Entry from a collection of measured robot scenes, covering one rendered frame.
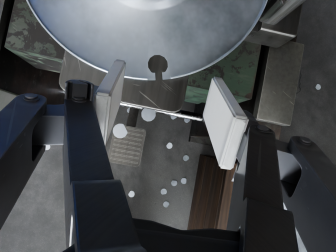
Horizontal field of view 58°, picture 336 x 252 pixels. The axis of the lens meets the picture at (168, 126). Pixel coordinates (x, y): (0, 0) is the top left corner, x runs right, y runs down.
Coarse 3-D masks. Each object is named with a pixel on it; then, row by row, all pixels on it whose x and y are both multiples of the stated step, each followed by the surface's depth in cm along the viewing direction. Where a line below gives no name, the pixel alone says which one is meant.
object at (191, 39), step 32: (32, 0) 33; (64, 0) 33; (96, 0) 33; (128, 0) 33; (160, 0) 34; (192, 0) 34; (224, 0) 35; (256, 0) 35; (64, 32) 33; (96, 32) 33; (128, 32) 34; (160, 32) 34; (192, 32) 34; (224, 32) 35; (96, 64) 33; (128, 64) 34; (192, 64) 34
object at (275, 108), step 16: (272, 48) 50; (288, 48) 50; (272, 64) 50; (288, 64) 50; (256, 80) 54; (272, 80) 50; (288, 80) 50; (256, 96) 51; (272, 96) 50; (288, 96) 50; (256, 112) 50; (272, 112) 50; (288, 112) 50; (192, 128) 109; (272, 128) 52; (208, 144) 111
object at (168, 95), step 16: (64, 64) 33; (80, 64) 33; (160, 64) 34; (64, 80) 33; (96, 80) 33; (128, 80) 34; (144, 80) 34; (160, 80) 34; (176, 80) 34; (128, 96) 34; (144, 96) 34; (160, 96) 34; (176, 96) 34
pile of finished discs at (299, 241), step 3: (285, 207) 79; (297, 234) 78; (297, 237) 78; (297, 240) 78; (300, 240) 78; (297, 243) 78; (300, 243) 78; (300, 246) 78; (303, 246) 78; (300, 249) 78; (303, 249) 78
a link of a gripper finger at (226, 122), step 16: (208, 96) 21; (224, 96) 17; (208, 112) 20; (224, 112) 16; (240, 112) 15; (208, 128) 19; (224, 128) 16; (240, 128) 15; (224, 144) 15; (224, 160) 15
